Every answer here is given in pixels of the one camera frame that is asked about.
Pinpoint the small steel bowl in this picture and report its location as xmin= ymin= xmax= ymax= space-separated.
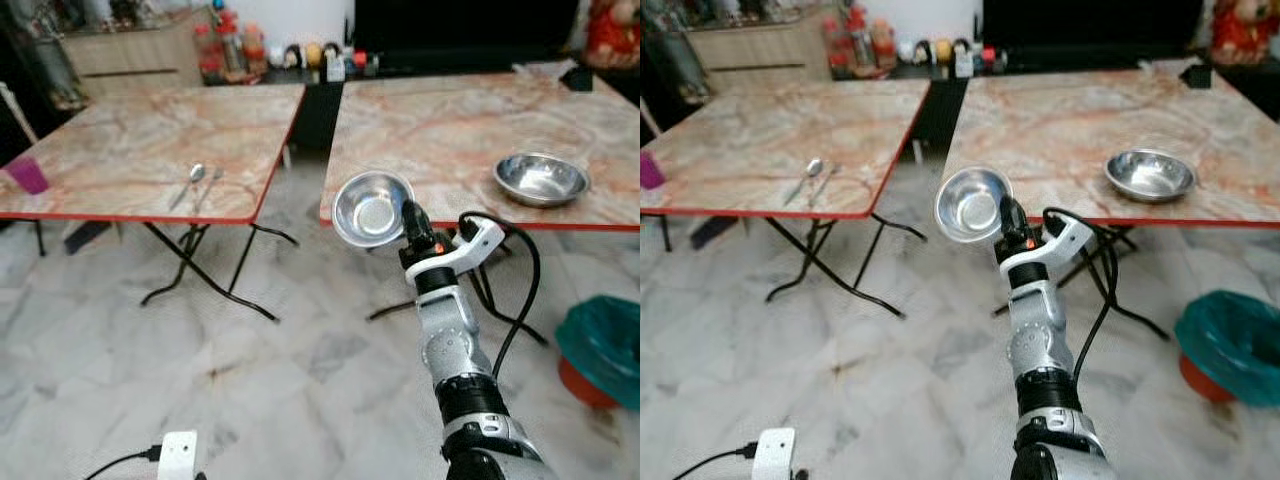
xmin=934 ymin=167 xmax=1014 ymax=244
xmin=331 ymin=171 xmax=415 ymax=249

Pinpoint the marble-print folding table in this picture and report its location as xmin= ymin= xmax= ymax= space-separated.
xmin=640 ymin=80 xmax=932 ymax=320
xmin=0 ymin=84 xmax=307 ymax=323
xmin=319 ymin=68 xmax=641 ymax=349
xmin=938 ymin=64 xmax=1280 ymax=343

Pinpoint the wide steel bowl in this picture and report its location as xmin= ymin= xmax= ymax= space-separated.
xmin=493 ymin=152 xmax=591 ymax=209
xmin=1104 ymin=148 xmax=1197 ymax=204

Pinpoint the steel fork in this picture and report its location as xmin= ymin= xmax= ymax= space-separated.
xmin=192 ymin=168 xmax=224 ymax=214
xmin=805 ymin=163 xmax=842 ymax=208

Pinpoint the black television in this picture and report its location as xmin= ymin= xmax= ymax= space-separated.
xmin=352 ymin=0 xmax=583 ymax=73
xmin=981 ymin=0 xmax=1207 ymax=69

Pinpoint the steel spoon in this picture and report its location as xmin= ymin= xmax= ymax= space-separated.
xmin=784 ymin=158 xmax=825 ymax=207
xmin=168 ymin=163 xmax=207 ymax=212

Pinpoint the teal bin liner bag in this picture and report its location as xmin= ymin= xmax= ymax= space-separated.
xmin=1174 ymin=290 xmax=1280 ymax=407
xmin=555 ymin=294 xmax=641 ymax=411

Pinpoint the red waste bin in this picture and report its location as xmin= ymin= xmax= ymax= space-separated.
xmin=557 ymin=357 xmax=621 ymax=410
xmin=1178 ymin=353 xmax=1239 ymax=405

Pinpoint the red-capped jar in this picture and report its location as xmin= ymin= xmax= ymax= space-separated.
xmin=215 ymin=8 xmax=249 ymax=77
xmin=843 ymin=5 xmax=875 ymax=73

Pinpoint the red plush figure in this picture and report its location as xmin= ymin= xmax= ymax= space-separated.
xmin=584 ymin=0 xmax=641 ymax=69
xmin=1209 ymin=0 xmax=1280 ymax=67

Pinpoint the light wooden cabinet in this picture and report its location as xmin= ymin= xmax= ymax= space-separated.
xmin=61 ymin=12 xmax=217 ymax=89
xmin=684 ymin=12 xmax=839 ymax=87

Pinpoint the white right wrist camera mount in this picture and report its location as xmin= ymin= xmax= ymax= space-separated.
xmin=999 ymin=215 xmax=1096 ymax=277
xmin=404 ymin=218 xmax=506 ymax=279

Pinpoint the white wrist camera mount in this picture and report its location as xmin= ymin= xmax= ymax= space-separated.
xmin=404 ymin=218 xmax=506 ymax=279
xmin=157 ymin=431 xmax=200 ymax=480
xmin=751 ymin=428 xmax=797 ymax=480
xmin=999 ymin=215 xmax=1096 ymax=277

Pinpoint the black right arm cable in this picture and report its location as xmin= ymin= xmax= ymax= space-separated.
xmin=1042 ymin=206 xmax=1123 ymax=387
xmin=458 ymin=211 xmax=544 ymax=381

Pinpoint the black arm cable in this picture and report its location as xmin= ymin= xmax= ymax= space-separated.
xmin=458 ymin=211 xmax=544 ymax=381
xmin=1042 ymin=206 xmax=1123 ymax=387
xmin=84 ymin=446 xmax=163 ymax=480
xmin=671 ymin=443 xmax=757 ymax=480

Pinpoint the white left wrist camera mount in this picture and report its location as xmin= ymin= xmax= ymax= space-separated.
xmin=157 ymin=431 xmax=200 ymax=480
xmin=751 ymin=428 xmax=797 ymax=480

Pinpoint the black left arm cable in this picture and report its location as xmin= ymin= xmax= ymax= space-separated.
xmin=84 ymin=446 xmax=163 ymax=480
xmin=671 ymin=443 xmax=757 ymax=480

